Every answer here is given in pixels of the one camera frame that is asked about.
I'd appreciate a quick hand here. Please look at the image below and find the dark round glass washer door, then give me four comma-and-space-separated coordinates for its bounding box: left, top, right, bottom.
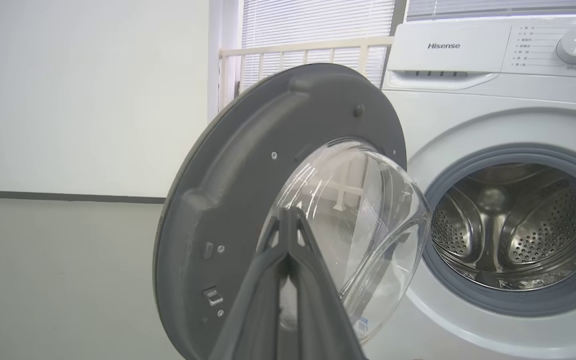
153, 63, 432, 360

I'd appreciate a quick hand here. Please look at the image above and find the white front-load washing machine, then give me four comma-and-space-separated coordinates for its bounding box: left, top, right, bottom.
363, 15, 576, 360

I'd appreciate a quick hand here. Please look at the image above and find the white metal railing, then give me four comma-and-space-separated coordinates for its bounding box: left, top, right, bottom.
218, 36, 395, 112

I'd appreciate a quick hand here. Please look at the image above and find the white detergent drawer front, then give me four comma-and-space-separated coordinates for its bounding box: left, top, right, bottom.
383, 21, 512, 91

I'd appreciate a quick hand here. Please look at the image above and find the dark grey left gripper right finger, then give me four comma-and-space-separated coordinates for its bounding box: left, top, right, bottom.
288, 207, 369, 360

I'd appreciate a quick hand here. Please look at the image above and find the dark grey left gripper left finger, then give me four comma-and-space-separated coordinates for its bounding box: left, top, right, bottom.
208, 207, 293, 360

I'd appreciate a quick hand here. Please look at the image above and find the white window blind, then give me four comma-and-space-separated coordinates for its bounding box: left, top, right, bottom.
407, 0, 576, 22
240, 0, 397, 92

